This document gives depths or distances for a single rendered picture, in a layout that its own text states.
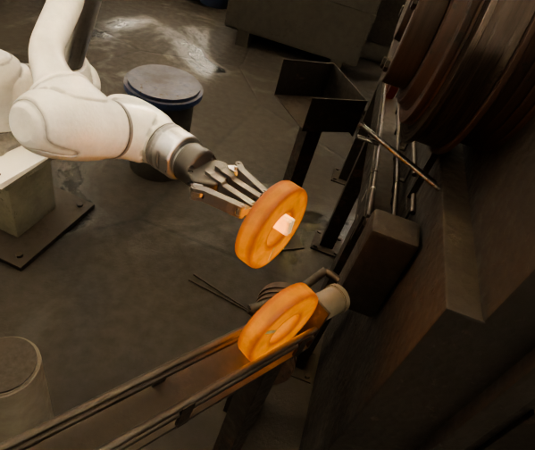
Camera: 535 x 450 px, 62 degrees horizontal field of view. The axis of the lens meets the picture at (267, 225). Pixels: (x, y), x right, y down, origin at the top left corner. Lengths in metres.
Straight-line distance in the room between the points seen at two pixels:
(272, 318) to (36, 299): 1.10
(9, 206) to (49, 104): 1.03
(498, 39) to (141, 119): 0.58
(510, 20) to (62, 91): 0.66
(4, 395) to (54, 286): 0.82
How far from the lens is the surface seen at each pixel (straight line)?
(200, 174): 0.78
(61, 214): 1.91
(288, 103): 1.65
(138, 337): 1.56
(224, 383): 0.71
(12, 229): 1.82
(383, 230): 0.88
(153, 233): 1.86
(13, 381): 0.93
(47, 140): 0.74
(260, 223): 0.67
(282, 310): 0.70
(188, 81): 2.00
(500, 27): 0.77
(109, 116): 0.78
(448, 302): 0.71
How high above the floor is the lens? 1.32
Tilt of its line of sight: 42 degrees down
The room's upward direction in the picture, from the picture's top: 18 degrees clockwise
